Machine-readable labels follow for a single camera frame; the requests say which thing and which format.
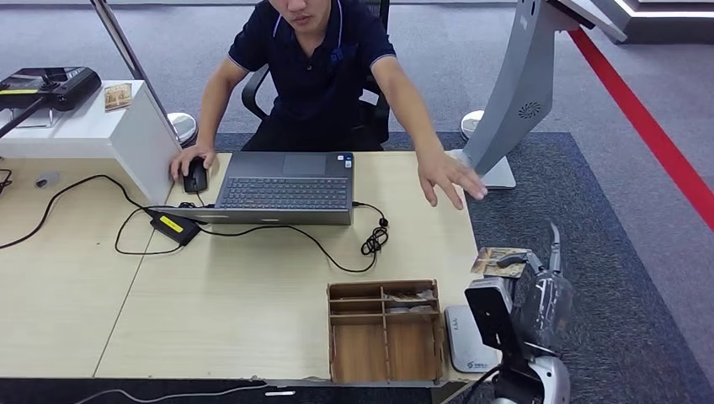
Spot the person's left hand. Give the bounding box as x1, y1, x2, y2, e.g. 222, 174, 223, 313
416, 147, 489, 212

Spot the person's right hand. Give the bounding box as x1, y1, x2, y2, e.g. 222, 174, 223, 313
169, 143, 217, 181

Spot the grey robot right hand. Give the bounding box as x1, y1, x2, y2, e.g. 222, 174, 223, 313
496, 222, 574, 353

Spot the black computer mouse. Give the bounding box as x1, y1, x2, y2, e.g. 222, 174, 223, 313
183, 158, 209, 194

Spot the brown ID card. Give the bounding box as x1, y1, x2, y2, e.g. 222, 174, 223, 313
471, 247, 530, 279

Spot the wooden organizer tray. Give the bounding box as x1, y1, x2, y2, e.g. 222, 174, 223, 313
327, 279, 446, 386

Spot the grey card reader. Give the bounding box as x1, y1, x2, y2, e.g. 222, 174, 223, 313
444, 304, 500, 375

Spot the brown printed card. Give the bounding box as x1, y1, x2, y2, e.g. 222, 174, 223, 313
103, 82, 133, 113

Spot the person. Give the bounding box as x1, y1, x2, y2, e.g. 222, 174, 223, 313
169, 0, 489, 212

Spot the chrome stanchion base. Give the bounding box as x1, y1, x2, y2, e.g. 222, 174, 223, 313
459, 109, 487, 141

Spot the white box stand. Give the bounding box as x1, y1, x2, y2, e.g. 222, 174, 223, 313
0, 79, 183, 206

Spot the black power adapter yellow label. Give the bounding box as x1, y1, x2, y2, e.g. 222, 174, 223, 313
149, 210, 200, 247

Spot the black office chair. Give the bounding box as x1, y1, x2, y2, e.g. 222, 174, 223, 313
241, 0, 392, 145

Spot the grey laptop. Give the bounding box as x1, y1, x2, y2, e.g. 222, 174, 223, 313
157, 151, 354, 226

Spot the grey kiosk stand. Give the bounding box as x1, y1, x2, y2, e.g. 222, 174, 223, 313
452, 0, 629, 190

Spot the black handheld terminal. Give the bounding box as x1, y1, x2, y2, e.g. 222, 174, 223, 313
0, 66, 103, 113

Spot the clear acrylic stand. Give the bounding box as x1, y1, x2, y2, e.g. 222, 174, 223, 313
15, 107, 57, 130

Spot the black bar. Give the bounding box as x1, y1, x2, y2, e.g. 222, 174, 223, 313
0, 95, 47, 139

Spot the red floor tape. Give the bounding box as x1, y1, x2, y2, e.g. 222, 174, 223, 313
567, 26, 714, 232

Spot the grey platform with light strip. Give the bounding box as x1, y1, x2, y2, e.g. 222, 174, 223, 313
589, 0, 714, 45

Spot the chrome stanchion post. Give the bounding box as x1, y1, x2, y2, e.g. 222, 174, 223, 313
88, 0, 200, 147

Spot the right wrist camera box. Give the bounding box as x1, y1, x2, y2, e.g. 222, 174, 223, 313
464, 277, 528, 369

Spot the black mains cable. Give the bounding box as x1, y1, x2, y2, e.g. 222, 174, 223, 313
0, 174, 185, 257

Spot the black laptop charger cable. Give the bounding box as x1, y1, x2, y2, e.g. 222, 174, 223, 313
189, 200, 391, 275

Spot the white cable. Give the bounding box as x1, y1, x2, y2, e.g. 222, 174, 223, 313
73, 382, 270, 404

